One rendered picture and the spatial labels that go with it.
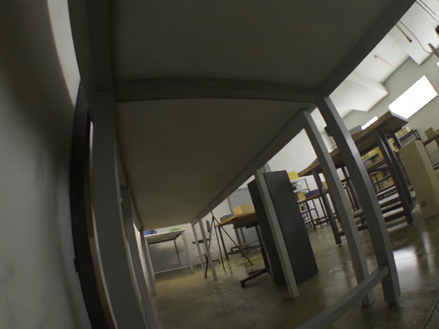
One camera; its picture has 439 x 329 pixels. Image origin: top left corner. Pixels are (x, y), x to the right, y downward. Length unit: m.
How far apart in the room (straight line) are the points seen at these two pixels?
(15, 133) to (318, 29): 0.72
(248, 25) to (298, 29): 0.15
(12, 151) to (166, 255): 6.31
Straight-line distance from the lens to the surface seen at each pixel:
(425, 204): 2.10
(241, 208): 5.05
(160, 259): 6.53
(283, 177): 1.66
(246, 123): 0.90
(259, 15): 0.56
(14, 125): 0.36
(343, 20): 0.71
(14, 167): 0.35
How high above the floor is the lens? 0.44
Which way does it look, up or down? 21 degrees up
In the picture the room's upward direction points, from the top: 16 degrees counter-clockwise
